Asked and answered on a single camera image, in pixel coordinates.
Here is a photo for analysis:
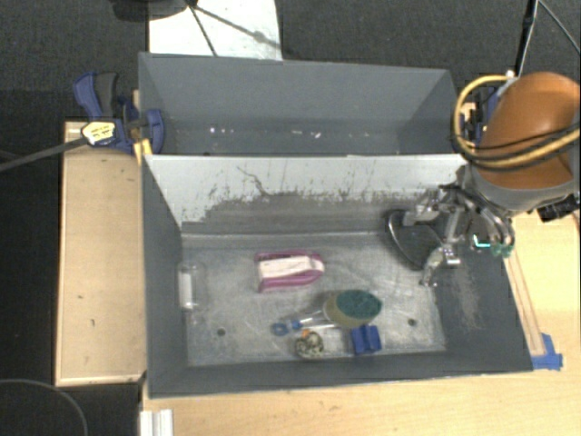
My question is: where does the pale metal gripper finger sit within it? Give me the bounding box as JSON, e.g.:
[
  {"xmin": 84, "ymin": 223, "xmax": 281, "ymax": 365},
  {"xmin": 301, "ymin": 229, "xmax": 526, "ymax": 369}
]
[
  {"xmin": 419, "ymin": 245, "xmax": 461, "ymax": 288},
  {"xmin": 424, "ymin": 247, "xmax": 446, "ymax": 274}
]

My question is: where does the dark rounded metal-rimmed scoop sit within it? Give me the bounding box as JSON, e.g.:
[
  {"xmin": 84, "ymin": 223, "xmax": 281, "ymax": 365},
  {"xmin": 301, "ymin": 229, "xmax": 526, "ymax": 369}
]
[{"xmin": 387, "ymin": 208, "xmax": 438, "ymax": 271}]

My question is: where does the green and yellow oval sponge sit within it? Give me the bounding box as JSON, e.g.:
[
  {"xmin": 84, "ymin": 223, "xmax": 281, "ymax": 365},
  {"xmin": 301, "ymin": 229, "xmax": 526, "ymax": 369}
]
[{"xmin": 322, "ymin": 289, "xmax": 384, "ymax": 329}]

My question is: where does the clear tube with blue cap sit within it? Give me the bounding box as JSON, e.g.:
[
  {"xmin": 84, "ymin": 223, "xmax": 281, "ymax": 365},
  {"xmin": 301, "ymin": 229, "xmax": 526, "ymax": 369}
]
[{"xmin": 285, "ymin": 313, "xmax": 338, "ymax": 332}]

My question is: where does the speckled grey ball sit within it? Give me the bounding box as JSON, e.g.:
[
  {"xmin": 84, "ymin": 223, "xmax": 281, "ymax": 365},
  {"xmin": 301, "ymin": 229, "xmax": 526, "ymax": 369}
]
[{"xmin": 293, "ymin": 330, "xmax": 326, "ymax": 361}]

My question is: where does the grey metal bin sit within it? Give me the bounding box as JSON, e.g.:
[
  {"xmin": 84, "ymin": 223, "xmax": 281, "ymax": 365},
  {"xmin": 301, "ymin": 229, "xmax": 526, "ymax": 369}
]
[{"xmin": 136, "ymin": 51, "xmax": 535, "ymax": 399}]

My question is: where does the pale wood board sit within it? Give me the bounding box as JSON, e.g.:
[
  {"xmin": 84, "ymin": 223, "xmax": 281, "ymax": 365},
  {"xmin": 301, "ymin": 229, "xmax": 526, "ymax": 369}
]
[{"xmin": 54, "ymin": 121, "xmax": 149, "ymax": 388}]

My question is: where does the black cylinder on white bracket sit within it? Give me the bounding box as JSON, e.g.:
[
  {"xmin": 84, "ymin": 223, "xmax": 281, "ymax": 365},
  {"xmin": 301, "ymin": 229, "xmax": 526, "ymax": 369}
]
[{"xmin": 537, "ymin": 191, "xmax": 581, "ymax": 224}]

